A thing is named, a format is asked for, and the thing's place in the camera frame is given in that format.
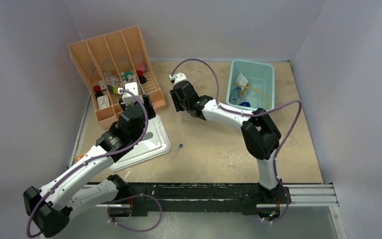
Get tan rubber tubing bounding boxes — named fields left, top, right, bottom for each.
left=232, top=83, right=270, bottom=110

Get orange printed card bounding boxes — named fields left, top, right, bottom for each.
left=73, top=154, right=85, bottom=164

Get small blue-capped test tube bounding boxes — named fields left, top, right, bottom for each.
left=171, top=143, right=184, bottom=160

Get teal plastic bin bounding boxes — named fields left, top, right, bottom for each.
left=226, top=59, right=275, bottom=111

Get small white plastic packet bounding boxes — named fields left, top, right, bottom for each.
left=235, top=73, right=249, bottom=87

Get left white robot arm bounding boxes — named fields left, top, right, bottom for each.
left=23, top=87, right=156, bottom=238

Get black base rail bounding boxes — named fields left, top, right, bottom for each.
left=82, top=181, right=338, bottom=217

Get graduated cylinder blue base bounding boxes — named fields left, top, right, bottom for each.
left=239, top=102, right=251, bottom=107

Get white storage box lid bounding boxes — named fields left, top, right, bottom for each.
left=109, top=115, right=171, bottom=172

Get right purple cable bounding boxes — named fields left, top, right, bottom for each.
left=170, top=58, right=302, bottom=225

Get clear test tube rack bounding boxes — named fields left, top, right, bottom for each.
left=180, top=111, right=196, bottom=122

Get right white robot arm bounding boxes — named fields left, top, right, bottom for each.
left=169, top=73, right=281, bottom=203

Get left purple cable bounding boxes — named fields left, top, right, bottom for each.
left=25, top=89, right=149, bottom=239

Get pink plastic organizer rack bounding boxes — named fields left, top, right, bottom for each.
left=68, top=26, right=167, bottom=129

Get blue safety glasses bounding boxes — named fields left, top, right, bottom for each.
left=229, top=87, right=242, bottom=105

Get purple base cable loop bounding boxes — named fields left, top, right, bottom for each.
left=106, top=193, right=164, bottom=232

